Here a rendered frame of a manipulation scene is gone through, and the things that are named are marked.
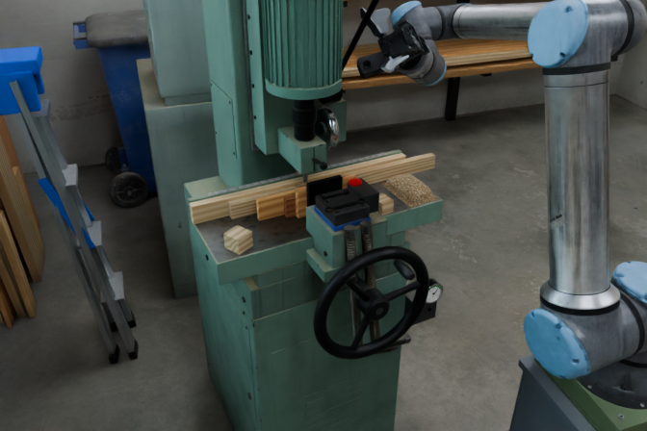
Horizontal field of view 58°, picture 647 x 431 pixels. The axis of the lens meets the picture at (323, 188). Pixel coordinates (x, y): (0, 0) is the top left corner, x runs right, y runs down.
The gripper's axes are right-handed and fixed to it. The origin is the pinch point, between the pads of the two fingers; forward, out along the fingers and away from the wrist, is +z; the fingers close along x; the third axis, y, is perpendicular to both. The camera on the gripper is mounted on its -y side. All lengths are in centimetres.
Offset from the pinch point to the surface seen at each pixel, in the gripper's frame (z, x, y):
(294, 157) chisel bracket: -4.1, 14.7, -29.3
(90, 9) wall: -99, -149, -169
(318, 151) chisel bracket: -5.0, 15.9, -23.2
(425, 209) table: -26.3, 35.6, -10.6
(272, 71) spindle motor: 9.9, -0.2, -19.9
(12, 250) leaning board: -25, -12, -171
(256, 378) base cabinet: -7, 61, -62
